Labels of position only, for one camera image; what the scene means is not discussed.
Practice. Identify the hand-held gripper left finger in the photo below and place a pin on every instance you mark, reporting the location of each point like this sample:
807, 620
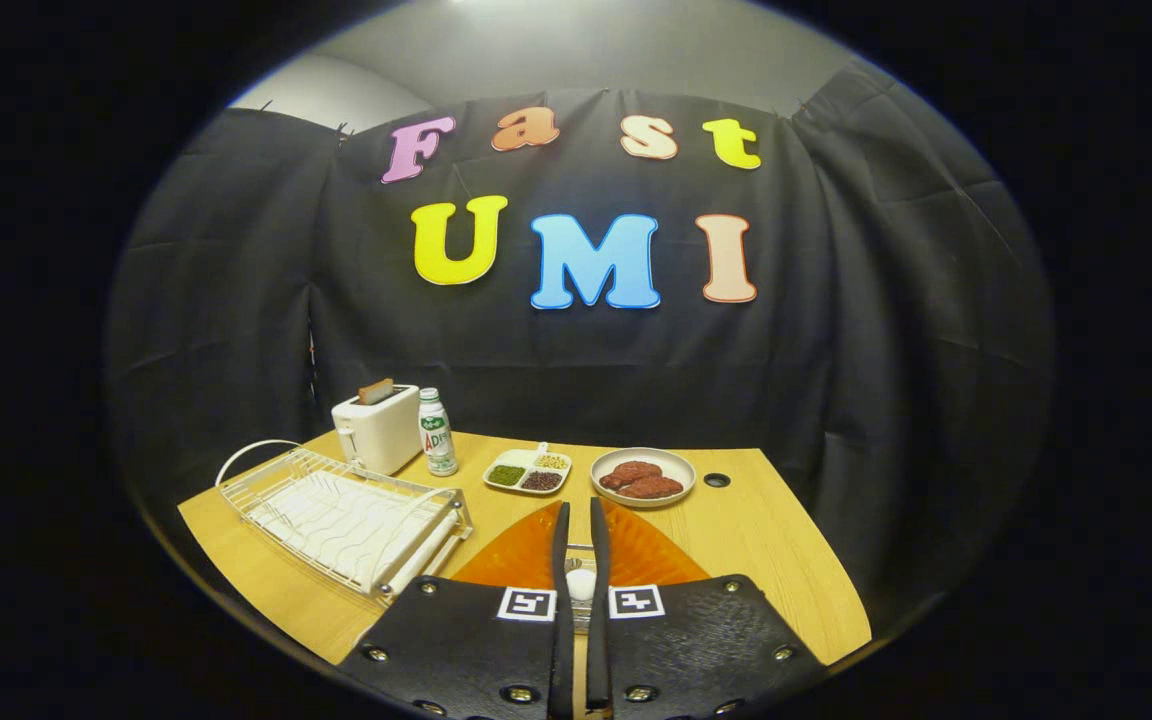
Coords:
562, 560

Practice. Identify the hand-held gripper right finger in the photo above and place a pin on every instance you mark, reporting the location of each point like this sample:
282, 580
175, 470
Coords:
598, 560

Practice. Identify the white divided dish with beans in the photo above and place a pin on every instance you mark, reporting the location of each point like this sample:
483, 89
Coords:
526, 466

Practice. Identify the beige plate with meat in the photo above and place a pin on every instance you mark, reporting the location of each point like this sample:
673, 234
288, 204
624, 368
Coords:
671, 462

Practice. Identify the brown meat patty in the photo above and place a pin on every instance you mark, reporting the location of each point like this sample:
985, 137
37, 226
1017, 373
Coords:
634, 471
658, 488

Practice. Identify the white bottle with green label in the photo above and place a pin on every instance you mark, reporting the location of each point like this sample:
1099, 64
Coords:
436, 440

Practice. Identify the white toaster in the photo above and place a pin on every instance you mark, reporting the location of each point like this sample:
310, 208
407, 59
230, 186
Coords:
386, 430

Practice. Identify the brown bread slice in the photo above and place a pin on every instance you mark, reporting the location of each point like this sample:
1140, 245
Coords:
376, 391

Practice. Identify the black backdrop cloth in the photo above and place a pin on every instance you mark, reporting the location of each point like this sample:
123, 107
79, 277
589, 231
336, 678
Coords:
836, 380

